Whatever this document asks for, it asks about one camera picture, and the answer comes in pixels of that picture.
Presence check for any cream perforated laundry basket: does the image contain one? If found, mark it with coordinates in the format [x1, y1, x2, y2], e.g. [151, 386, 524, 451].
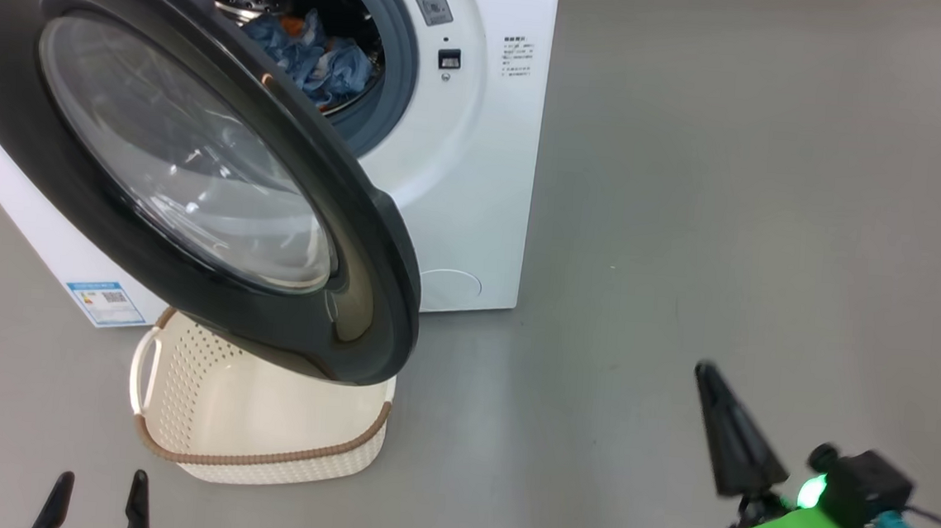
[122, 304, 402, 496]

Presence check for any washing machine door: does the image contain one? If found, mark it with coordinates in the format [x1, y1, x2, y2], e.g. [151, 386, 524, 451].
[0, 0, 444, 391]

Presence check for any blue cartoon print garment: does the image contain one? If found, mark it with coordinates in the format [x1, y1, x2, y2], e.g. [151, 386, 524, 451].
[236, 5, 378, 115]

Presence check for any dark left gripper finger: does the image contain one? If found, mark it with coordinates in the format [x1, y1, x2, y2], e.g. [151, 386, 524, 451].
[124, 469, 155, 528]
[29, 469, 77, 528]

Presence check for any blue energy label sticker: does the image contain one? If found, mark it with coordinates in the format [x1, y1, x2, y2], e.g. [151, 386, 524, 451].
[62, 276, 150, 331]

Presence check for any white front-load washing machine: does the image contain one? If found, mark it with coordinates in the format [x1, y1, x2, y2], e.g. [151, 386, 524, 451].
[0, 0, 561, 359]

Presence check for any round white filter cover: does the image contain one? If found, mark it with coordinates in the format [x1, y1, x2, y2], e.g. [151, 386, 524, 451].
[416, 266, 486, 316]

